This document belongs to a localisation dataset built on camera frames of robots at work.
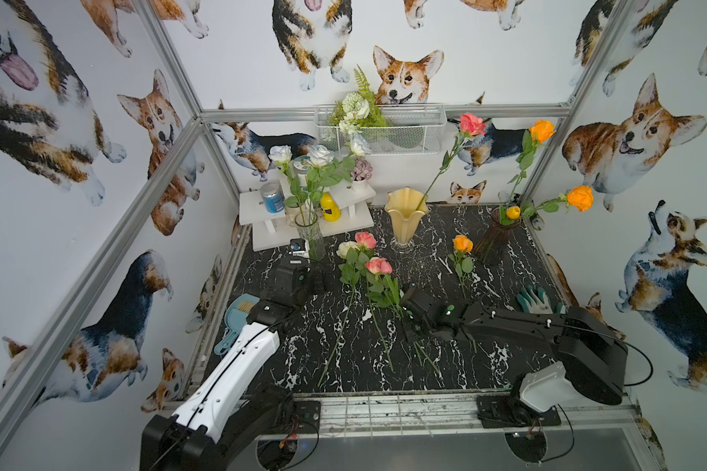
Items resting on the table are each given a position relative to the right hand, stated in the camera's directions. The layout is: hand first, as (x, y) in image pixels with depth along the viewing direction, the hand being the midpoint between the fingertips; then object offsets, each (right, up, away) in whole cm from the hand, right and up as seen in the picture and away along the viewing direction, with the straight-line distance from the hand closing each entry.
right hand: (408, 318), depth 85 cm
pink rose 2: (-11, +13, +13) cm, 22 cm away
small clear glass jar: (-40, +32, +21) cm, 55 cm away
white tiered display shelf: (-21, +34, +16) cm, 43 cm away
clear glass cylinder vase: (-31, +28, +10) cm, 43 cm away
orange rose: (+43, +34, -9) cm, 56 cm away
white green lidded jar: (-33, +45, +5) cm, 56 cm away
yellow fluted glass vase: (+1, +33, +15) cm, 37 cm away
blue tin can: (-43, +36, +10) cm, 57 cm away
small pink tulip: (-6, +4, +10) cm, 12 cm away
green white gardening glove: (+41, +3, +7) cm, 42 cm away
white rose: (-37, +48, +1) cm, 60 cm away
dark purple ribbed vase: (+30, +20, +13) cm, 39 cm away
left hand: (-27, +17, -4) cm, 32 cm away
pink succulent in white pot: (-14, +44, +13) cm, 48 cm away
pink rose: (-13, +22, +21) cm, 33 cm away
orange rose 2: (+21, +14, +18) cm, 31 cm away
